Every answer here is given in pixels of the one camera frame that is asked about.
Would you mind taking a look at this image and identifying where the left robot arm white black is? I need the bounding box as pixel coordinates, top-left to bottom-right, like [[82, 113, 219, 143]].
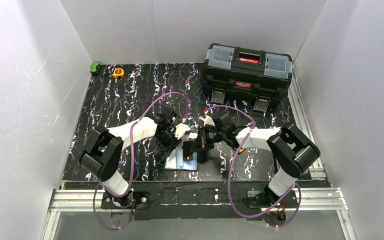
[[77, 111, 191, 198]]

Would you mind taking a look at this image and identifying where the aluminium frame rail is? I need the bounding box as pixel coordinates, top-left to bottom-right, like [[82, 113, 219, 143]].
[[288, 74, 327, 181]]

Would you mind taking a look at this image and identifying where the green small object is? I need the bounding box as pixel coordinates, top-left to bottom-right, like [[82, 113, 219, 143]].
[[89, 62, 101, 75]]

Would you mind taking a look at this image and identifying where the black toolbox with red handle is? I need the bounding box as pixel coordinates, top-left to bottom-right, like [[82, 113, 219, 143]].
[[200, 43, 293, 113]]

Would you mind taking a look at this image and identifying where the single black VIP card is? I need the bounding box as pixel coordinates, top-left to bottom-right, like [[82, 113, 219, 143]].
[[182, 141, 194, 162]]

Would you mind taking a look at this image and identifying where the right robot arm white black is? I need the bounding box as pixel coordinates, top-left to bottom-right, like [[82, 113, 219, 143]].
[[183, 116, 321, 202]]

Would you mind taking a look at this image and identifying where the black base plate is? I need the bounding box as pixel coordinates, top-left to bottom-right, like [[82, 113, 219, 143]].
[[101, 181, 296, 221]]

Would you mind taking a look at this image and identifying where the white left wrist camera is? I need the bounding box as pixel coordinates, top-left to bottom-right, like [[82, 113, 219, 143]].
[[174, 123, 191, 140]]

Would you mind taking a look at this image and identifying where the yellow tape measure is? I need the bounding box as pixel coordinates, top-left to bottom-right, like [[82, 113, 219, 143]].
[[112, 67, 125, 79]]

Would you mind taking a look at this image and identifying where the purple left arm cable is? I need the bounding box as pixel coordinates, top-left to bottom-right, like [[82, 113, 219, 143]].
[[91, 91, 192, 231]]

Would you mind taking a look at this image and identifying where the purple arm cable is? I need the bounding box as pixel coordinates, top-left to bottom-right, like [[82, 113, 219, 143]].
[[203, 104, 302, 229], [91, 91, 192, 231]]

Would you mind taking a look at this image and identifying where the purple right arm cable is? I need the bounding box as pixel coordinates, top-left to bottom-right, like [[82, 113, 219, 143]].
[[203, 104, 302, 229]]

